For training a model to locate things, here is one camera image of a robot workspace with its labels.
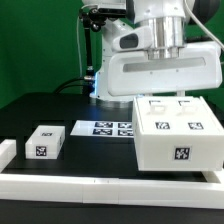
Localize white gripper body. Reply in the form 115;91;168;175
108;42;222;96

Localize white cabinet body box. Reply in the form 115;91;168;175
132;96;224;171

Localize white cabinet door panel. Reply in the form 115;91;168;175
175;97;217;134

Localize white cabinet top block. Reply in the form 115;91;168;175
25;125;65;159

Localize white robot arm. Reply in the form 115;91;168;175
82;0;222;101

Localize white U-shaped border fence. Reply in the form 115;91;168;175
0;139;224;209

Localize black cables at base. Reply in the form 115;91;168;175
53;75;95;94

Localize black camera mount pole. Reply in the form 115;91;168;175
79;6;105;77

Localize white marker base plate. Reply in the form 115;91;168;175
71;120;133;138

